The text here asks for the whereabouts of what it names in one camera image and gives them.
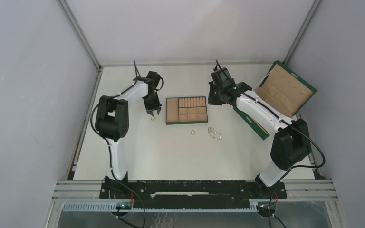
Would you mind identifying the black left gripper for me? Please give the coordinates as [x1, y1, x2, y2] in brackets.
[143, 91, 162, 115]

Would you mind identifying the green jewelry tray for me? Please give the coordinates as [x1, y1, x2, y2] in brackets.
[166, 96, 208, 125]

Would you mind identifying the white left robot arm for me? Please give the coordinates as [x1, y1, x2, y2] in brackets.
[90, 77, 164, 198]

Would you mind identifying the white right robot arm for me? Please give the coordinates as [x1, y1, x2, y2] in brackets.
[209, 67, 311, 198]

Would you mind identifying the green open jewelry box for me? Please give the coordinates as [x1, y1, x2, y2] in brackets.
[233, 60, 317, 140]

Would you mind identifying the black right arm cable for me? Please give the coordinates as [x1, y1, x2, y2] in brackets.
[214, 59, 326, 190]

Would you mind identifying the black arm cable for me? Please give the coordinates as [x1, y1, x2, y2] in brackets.
[90, 59, 165, 228]
[214, 59, 326, 190]

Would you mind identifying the silver crystal necklace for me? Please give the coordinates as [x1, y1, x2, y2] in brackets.
[207, 126, 223, 141]

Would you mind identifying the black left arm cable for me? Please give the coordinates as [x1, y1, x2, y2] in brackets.
[90, 59, 165, 228]

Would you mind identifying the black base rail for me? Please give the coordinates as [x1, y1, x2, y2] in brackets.
[99, 177, 288, 210]

